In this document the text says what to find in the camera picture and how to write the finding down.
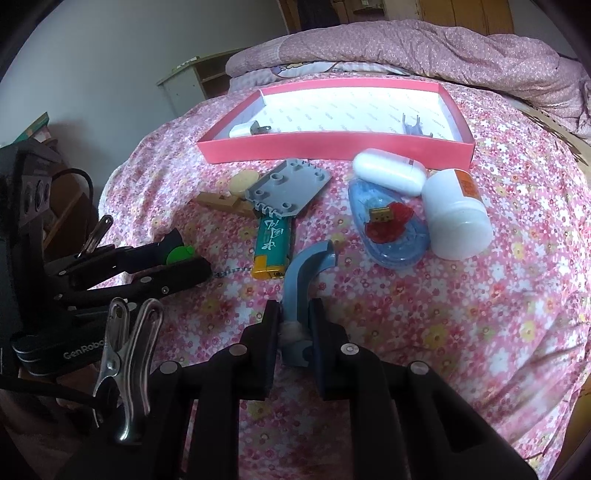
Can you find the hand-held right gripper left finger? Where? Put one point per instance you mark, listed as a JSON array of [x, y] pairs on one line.
[[273, 337]]

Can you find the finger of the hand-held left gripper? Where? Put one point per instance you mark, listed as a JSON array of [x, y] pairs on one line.
[[138, 254], [184, 277]]

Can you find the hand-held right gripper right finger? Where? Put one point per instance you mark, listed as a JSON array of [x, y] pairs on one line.
[[318, 337]]

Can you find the blue curved plastic part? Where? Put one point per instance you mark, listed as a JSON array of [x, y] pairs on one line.
[[300, 281]]

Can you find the wooden block piece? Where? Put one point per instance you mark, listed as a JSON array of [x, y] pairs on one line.
[[217, 199]]

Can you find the green lighter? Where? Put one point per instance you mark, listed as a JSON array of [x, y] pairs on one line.
[[272, 244]]

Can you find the round beige disc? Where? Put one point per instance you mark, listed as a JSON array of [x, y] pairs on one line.
[[242, 181]]

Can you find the blue transparent correction tape dispenser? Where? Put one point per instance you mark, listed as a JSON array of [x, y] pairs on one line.
[[397, 254]]

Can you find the red transparent toy charm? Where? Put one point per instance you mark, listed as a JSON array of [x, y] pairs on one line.
[[397, 226]]

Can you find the grey studded building plate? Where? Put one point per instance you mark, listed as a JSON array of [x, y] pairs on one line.
[[286, 184]]

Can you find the white earbud case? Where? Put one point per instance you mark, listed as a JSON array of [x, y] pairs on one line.
[[388, 170]]

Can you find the white bottle with orange label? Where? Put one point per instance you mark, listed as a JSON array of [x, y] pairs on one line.
[[457, 221]]

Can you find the pink shallow cardboard box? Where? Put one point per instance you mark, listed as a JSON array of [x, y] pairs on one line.
[[323, 150]]

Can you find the wooden chair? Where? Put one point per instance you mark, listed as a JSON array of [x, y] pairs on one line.
[[69, 221]]

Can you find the large metal spring clip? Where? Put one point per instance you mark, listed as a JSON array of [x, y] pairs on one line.
[[115, 364]]

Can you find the green box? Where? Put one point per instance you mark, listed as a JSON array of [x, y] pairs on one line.
[[37, 127]]

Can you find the white plug adapter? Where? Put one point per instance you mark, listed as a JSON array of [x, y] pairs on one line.
[[240, 130]]

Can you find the white bedside cabinet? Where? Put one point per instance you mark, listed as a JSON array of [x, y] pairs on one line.
[[180, 92]]

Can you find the small blue-grey plastic piece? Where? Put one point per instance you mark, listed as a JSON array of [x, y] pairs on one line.
[[411, 129]]

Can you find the cartoon print cloth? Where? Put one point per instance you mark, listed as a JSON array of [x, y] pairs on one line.
[[300, 69]]

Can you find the dark hanging garment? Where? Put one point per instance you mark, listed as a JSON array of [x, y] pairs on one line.
[[323, 11]]

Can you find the brown patterned blanket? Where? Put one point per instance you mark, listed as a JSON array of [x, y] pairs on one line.
[[554, 124]]

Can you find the pink quilt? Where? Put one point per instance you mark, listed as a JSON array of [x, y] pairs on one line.
[[461, 50]]

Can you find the wooden wardrobe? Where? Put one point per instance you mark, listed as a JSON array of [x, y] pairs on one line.
[[461, 11]]

